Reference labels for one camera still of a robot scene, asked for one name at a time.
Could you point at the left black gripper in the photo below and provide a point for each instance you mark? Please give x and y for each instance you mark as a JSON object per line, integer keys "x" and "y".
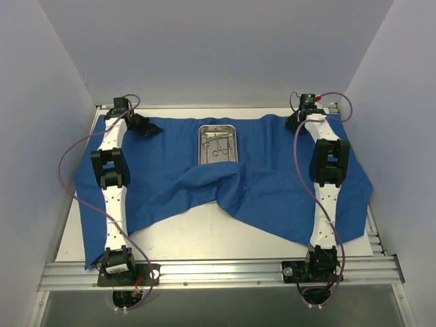
{"x": 146, "y": 125}

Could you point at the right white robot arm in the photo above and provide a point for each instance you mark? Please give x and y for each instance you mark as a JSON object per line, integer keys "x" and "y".
{"x": 327, "y": 170}

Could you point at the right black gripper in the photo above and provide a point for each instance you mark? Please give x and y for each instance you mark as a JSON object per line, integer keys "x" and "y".
{"x": 292, "y": 122}

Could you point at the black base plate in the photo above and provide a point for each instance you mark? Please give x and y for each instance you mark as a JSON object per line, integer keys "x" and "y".
{"x": 119, "y": 275}
{"x": 304, "y": 272}

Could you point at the blue surgical drape cloth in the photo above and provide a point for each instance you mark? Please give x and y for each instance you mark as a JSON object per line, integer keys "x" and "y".
{"x": 262, "y": 189}

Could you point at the aluminium front rail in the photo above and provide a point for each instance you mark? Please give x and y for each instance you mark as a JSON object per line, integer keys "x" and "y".
{"x": 222, "y": 274}

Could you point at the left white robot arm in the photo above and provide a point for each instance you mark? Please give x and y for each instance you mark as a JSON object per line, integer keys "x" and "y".
{"x": 113, "y": 177}

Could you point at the steel instrument tray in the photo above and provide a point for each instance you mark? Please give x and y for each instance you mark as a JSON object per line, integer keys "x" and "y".
{"x": 230, "y": 143}

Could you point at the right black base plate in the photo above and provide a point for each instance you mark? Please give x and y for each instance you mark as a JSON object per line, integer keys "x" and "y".
{"x": 304, "y": 272}

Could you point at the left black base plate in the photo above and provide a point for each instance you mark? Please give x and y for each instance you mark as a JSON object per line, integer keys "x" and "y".
{"x": 119, "y": 275}

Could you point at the steel forceps in tray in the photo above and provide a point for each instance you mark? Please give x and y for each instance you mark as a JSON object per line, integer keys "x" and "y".
{"x": 219, "y": 135}

